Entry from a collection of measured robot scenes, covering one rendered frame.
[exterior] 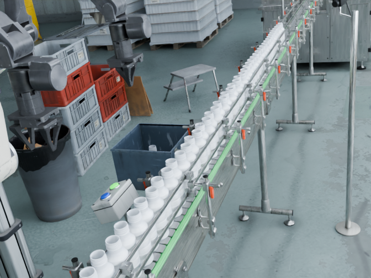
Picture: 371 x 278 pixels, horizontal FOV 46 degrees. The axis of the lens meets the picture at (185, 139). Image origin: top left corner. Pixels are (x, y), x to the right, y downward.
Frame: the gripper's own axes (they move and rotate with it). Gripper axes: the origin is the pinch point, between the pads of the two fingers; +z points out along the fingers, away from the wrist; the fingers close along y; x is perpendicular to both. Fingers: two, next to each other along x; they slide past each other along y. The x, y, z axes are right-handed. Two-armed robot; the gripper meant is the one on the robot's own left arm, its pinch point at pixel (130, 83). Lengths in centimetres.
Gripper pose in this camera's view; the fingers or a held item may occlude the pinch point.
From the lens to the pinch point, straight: 145.5
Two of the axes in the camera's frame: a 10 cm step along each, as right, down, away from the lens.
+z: 1.5, 9.0, 4.1
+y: -9.3, -0.1, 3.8
